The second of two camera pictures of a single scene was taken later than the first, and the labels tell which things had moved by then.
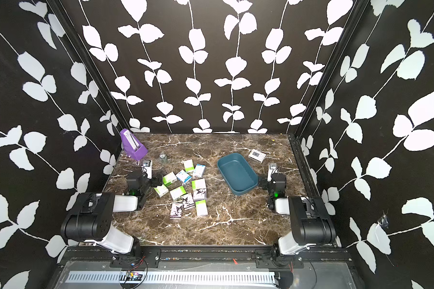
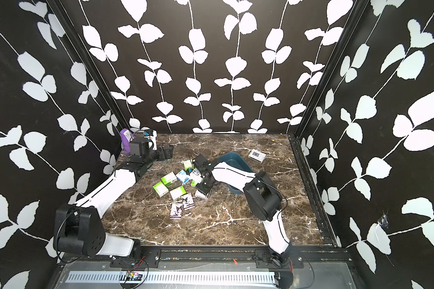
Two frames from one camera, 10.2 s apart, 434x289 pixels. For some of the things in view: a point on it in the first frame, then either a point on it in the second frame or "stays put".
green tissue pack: x=188 y=165 stays put
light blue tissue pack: x=183 y=176 stays put
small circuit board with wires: x=133 y=276 stays put
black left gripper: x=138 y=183 -> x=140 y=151
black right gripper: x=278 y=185 -> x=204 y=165
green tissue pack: x=178 y=192 stays put
